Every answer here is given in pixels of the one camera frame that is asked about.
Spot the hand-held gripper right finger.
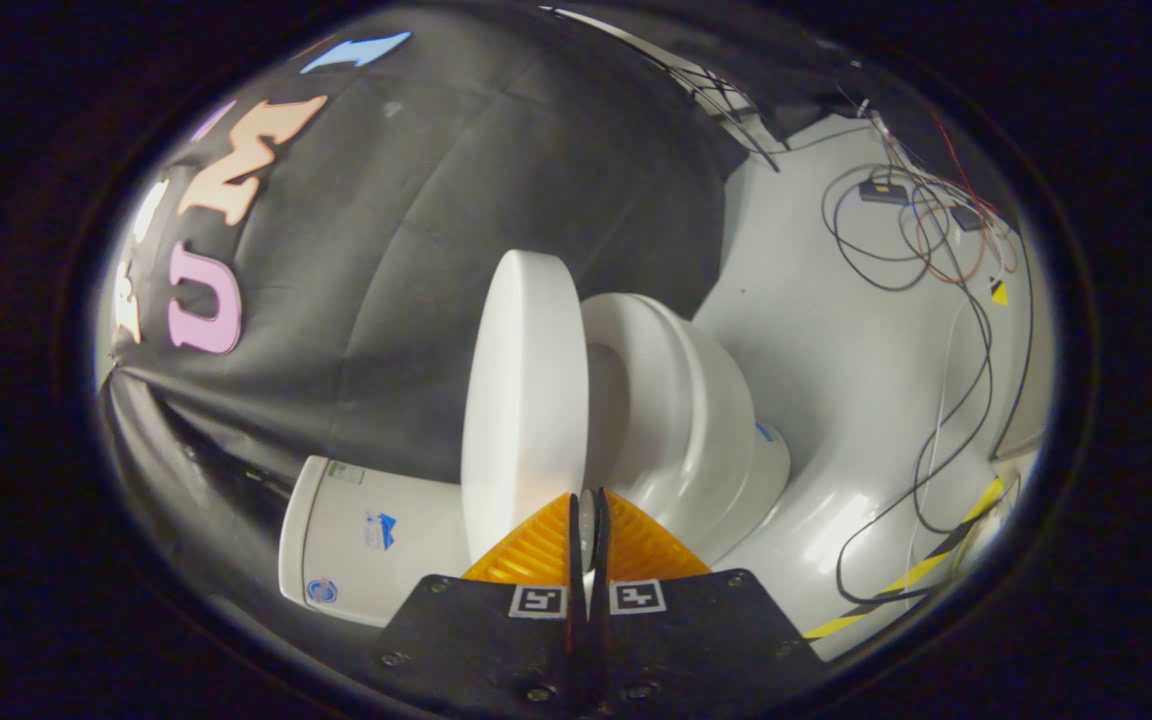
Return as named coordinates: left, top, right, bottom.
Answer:
left=591, top=488, right=827, bottom=720

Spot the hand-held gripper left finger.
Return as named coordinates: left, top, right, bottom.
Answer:
left=371, top=492, right=592, bottom=720

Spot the grey round lid knob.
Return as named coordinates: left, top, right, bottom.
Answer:
left=579, top=490, right=599, bottom=573

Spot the yellow black floor tape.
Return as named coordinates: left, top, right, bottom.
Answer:
left=802, top=477, right=1009, bottom=641

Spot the black backdrop cloth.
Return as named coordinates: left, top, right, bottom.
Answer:
left=96, top=5, right=937, bottom=641

